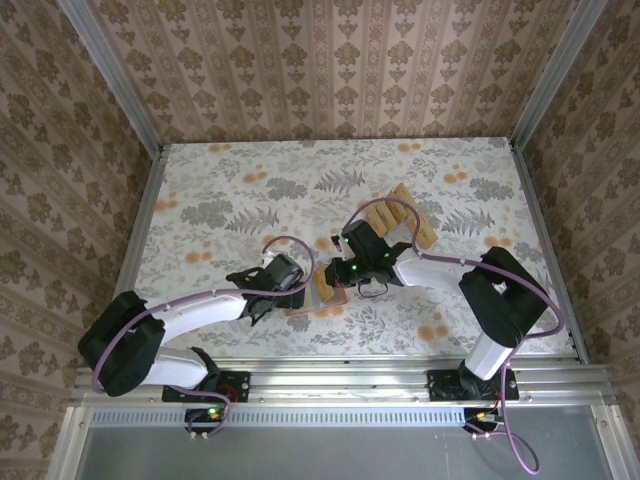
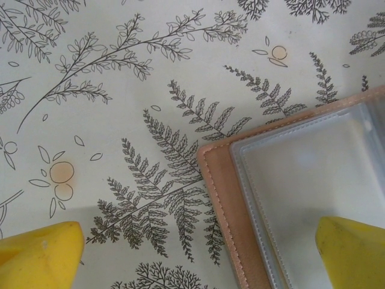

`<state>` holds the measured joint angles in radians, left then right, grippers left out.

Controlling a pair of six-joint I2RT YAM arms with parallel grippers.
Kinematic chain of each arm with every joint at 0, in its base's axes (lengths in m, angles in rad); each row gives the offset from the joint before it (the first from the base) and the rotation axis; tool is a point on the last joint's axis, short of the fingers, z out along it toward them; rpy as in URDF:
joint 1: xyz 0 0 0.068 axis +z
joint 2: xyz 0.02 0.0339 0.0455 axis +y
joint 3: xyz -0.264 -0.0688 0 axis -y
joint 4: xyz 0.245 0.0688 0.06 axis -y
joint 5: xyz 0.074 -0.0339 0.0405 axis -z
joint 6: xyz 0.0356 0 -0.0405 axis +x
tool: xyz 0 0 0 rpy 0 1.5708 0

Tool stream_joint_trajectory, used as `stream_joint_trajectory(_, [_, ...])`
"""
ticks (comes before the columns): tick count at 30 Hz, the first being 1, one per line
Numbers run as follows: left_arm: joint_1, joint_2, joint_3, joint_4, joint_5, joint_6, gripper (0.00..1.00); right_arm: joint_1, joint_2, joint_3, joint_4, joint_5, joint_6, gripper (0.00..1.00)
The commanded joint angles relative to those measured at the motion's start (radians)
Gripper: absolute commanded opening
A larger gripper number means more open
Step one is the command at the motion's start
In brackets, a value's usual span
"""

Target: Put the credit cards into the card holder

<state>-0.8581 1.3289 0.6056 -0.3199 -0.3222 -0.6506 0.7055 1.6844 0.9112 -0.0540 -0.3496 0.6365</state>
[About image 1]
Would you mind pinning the gold VIP card 88888805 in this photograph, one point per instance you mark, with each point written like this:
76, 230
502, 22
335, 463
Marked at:
322, 287

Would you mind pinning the pink leather card holder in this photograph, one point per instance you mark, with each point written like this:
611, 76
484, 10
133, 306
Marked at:
320, 309

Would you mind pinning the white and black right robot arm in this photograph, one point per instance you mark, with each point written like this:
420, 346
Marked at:
430, 267

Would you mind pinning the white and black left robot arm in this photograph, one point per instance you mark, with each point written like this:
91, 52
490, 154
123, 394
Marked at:
200, 307

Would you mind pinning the gold VIP card 88888802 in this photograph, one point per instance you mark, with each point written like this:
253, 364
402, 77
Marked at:
426, 235

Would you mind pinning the small black controller board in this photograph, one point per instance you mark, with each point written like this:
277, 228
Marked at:
207, 414
480, 416

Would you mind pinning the grey metal panel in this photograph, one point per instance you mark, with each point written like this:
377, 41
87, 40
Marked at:
325, 455

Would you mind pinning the long aluminium base rail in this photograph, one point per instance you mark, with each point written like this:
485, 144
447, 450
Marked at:
340, 382

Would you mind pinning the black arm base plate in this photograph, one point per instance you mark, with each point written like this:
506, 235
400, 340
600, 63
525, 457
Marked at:
240, 385
440, 385

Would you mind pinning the aluminium side rail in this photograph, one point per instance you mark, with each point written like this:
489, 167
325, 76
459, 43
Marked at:
545, 240
145, 240

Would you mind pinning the aluminium corner post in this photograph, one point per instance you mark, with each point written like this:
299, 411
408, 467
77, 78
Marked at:
555, 70
112, 80

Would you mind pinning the aluminium frame bar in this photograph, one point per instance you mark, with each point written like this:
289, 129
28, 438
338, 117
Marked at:
70, 445
612, 445

